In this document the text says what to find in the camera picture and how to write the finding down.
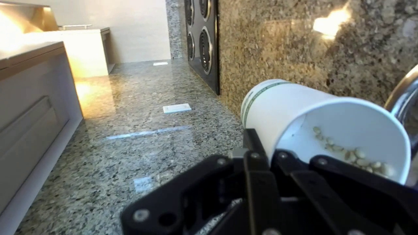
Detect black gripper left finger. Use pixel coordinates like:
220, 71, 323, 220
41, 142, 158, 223
119, 126, 285, 235

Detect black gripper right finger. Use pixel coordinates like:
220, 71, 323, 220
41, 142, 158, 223
272, 149, 418, 235

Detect white dried beans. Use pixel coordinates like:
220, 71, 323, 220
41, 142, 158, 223
311, 125, 395, 176

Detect white paper cup green stripe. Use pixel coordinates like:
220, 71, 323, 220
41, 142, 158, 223
241, 77, 413, 186

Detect glass dish with items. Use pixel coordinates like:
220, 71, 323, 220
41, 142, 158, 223
384, 64, 418, 158

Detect black electric stove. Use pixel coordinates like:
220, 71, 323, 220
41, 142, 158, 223
185, 0, 221, 96

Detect beige upper cabinet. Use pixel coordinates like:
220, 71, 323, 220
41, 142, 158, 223
0, 40, 85, 235

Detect lit beige range hood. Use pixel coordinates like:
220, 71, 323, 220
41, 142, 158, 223
24, 24, 113, 81

